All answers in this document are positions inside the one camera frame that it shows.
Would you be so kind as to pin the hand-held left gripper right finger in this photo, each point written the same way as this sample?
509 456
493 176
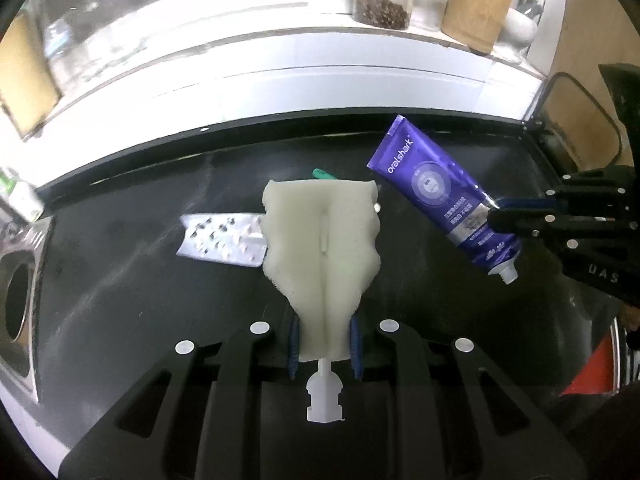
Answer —
356 347

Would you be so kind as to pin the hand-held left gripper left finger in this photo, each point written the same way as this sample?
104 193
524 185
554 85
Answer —
294 345

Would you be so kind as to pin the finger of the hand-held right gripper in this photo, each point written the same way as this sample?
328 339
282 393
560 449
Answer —
520 224
530 204

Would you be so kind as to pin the purple toothpaste tube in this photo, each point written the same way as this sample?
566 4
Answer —
440 195

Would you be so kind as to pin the silver blister pack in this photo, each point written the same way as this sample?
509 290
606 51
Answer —
222 237

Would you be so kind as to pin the small green plastic piece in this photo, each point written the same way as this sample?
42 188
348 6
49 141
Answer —
324 175

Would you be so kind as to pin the white ceramic holder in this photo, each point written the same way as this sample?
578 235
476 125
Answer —
520 27

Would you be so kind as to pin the wooden utensil holder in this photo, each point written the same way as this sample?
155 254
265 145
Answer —
477 10

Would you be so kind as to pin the metal sink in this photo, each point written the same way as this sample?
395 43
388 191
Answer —
20 305

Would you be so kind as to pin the wooden cutting board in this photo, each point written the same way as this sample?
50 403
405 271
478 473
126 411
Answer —
27 72

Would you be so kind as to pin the black metal frame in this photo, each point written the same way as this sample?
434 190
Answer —
582 120

